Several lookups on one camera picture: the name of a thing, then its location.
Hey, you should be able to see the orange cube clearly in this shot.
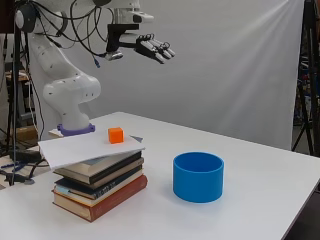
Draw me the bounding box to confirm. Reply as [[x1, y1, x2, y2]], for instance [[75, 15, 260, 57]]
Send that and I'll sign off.
[[107, 126, 125, 145]]

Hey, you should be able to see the black tripod stand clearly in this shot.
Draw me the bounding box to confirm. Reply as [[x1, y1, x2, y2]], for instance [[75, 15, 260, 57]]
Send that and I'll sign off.
[[0, 19, 44, 186]]

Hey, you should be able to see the purple robot base ring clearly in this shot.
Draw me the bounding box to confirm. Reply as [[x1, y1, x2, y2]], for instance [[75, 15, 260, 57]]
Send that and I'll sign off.
[[56, 123, 96, 138]]

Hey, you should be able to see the black-spine book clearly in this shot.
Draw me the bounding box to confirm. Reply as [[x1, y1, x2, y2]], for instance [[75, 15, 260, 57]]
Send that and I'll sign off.
[[57, 157, 145, 190]]

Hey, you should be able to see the red-brown thick book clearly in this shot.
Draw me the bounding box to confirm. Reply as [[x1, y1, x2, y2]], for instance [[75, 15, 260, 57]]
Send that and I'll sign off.
[[51, 174, 149, 223]]

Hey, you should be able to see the grey-cover book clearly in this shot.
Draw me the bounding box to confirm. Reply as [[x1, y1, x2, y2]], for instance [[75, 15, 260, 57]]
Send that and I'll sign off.
[[53, 150, 143, 178]]

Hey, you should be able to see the blue round tub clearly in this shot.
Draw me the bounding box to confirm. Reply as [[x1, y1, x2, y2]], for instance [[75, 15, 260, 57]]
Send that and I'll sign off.
[[172, 151, 225, 204]]

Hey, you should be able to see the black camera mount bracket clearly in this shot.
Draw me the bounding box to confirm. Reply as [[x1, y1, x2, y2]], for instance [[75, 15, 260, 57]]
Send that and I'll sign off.
[[105, 23, 141, 62]]

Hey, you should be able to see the white backdrop sheet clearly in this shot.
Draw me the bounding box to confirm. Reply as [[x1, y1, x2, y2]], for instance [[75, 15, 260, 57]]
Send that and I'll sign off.
[[26, 0, 306, 152]]

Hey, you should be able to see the white flat box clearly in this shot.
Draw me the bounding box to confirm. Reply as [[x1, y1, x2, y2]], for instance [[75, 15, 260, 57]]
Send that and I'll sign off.
[[37, 129, 146, 172]]

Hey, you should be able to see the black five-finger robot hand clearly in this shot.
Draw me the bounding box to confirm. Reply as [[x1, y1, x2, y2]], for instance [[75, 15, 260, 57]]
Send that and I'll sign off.
[[134, 33, 176, 65]]

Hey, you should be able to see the black light stand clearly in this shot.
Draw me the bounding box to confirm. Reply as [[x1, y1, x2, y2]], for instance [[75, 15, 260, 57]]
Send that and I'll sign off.
[[291, 0, 320, 158]]

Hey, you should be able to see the dark blue book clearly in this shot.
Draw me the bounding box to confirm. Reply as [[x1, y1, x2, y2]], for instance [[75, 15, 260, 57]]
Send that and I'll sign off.
[[54, 165, 144, 200]]

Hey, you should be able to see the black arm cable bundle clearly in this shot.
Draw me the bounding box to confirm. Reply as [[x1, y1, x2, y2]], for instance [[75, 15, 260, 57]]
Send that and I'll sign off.
[[14, 0, 116, 69]]

